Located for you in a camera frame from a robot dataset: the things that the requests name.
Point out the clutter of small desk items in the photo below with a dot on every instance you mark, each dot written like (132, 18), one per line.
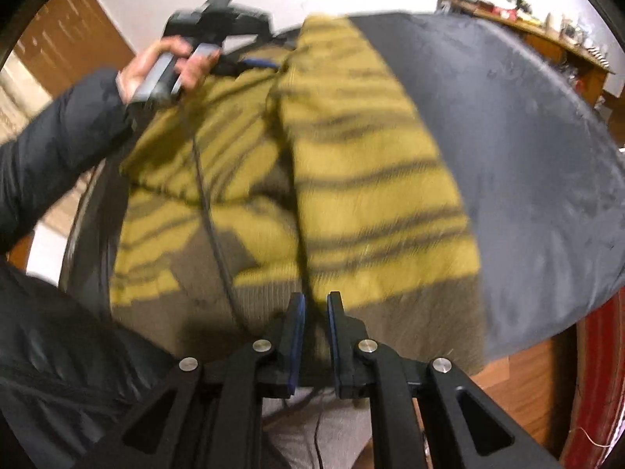
(561, 22)

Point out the person's left forearm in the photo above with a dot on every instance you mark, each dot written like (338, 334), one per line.
(58, 146)

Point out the black bed sheet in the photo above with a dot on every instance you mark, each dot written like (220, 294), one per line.
(527, 156)

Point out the person's grey pants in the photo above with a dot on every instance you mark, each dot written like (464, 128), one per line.
(302, 435)

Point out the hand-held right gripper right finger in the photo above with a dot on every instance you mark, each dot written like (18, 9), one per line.
(334, 342)

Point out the yellow striped knit sweater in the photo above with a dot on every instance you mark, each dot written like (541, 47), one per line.
(371, 180)

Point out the wooden desk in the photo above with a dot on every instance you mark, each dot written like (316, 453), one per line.
(551, 41)

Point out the beige curtain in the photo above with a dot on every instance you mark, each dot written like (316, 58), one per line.
(19, 102)

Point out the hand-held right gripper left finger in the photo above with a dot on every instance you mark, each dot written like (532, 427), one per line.
(296, 342)

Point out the brown wooden door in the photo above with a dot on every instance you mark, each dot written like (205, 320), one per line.
(68, 39)

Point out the person's left hand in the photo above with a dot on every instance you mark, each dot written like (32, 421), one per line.
(134, 71)

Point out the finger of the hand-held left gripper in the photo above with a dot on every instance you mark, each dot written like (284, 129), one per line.
(259, 63)

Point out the red curved object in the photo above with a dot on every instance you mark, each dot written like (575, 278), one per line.
(600, 376)

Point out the person's black jacket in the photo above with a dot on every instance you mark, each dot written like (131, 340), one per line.
(58, 351)

